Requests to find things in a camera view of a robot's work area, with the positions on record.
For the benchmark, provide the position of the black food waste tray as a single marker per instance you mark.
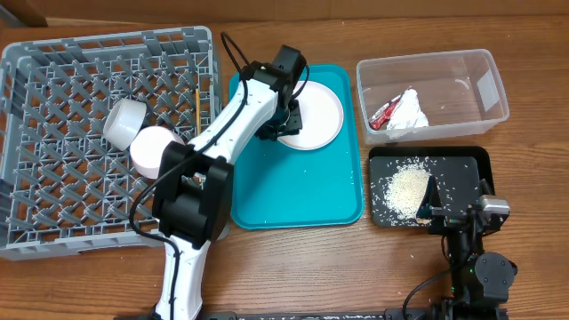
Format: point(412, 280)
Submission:
point(480, 156)

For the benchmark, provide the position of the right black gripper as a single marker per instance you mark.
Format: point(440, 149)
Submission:
point(429, 208)

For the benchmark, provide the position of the clear plastic waste bin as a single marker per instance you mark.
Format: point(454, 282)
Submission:
point(459, 93)

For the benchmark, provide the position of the pile of rice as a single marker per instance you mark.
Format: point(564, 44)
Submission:
point(398, 184)

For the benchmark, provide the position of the red snack wrapper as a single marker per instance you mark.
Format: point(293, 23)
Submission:
point(382, 115)

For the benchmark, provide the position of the wooden chopstick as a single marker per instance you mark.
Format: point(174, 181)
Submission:
point(198, 111)

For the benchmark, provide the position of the white tissue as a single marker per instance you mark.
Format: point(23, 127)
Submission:
point(407, 113)

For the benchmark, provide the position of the grey plastic dish rack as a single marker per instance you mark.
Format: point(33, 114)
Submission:
point(64, 188)

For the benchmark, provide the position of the large white plate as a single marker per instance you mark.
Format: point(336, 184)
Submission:
point(321, 115)

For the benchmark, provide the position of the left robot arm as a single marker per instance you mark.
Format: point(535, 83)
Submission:
point(187, 206)

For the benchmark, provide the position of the teal plastic tray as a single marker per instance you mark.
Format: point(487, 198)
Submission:
point(276, 186)

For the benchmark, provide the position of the grey shallow bowl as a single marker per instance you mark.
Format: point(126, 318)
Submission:
point(124, 122)

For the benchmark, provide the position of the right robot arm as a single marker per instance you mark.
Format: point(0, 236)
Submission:
point(480, 279)

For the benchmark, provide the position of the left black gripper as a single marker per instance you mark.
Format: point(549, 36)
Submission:
point(292, 123)

